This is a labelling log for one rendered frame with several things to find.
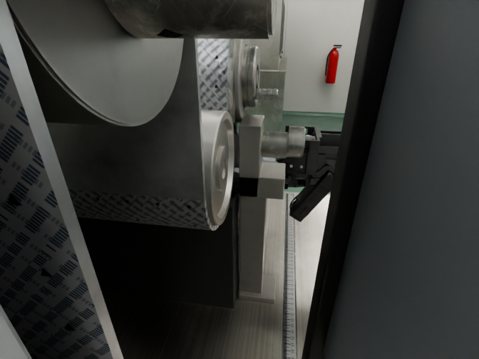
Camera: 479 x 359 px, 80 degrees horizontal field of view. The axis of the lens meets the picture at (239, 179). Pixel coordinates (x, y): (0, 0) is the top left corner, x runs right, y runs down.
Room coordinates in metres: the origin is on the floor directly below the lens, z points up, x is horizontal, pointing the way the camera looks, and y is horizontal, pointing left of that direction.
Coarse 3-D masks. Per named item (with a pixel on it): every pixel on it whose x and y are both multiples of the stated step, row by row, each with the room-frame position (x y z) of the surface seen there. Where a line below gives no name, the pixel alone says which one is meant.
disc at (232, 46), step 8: (232, 40) 0.33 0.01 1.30; (232, 48) 0.33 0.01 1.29; (232, 56) 0.32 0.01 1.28; (232, 64) 0.32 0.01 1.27; (232, 72) 0.32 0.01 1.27; (232, 80) 0.32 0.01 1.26; (232, 88) 0.32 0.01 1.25; (232, 96) 0.32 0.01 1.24; (232, 104) 0.32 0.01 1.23; (232, 112) 0.32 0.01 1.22; (232, 120) 0.33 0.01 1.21
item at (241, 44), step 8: (240, 40) 0.35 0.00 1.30; (248, 40) 0.41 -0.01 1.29; (240, 48) 0.35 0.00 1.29; (240, 56) 0.34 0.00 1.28; (240, 64) 0.34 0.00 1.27; (240, 72) 0.34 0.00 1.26; (240, 80) 0.34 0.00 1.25; (240, 88) 0.34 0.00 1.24; (240, 96) 0.34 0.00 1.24; (240, 104) 0.34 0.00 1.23; (240, 112) 0.34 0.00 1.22; (240, 120) 0.36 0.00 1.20
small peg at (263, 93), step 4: (260, 88) 0.37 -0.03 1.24; (264, 88) 0.37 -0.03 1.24; (268, 88) 0.37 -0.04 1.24; (276, 88) 0.37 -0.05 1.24; (256, 92) 0.37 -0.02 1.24; (260, 92) 0.37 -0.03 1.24; (264, 92) 0.37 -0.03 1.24; (268, 92) 0.37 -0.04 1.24; (272, 92) 0.37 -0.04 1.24; (276, 92) 0.37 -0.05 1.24; (256, 96) 0.37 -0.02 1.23; (260, 96) 0.37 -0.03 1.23; (264, 96) 0.37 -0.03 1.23; (268, 96) 0.37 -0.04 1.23; (272, 96) 0.37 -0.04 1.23; (276, 96) 0.36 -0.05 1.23
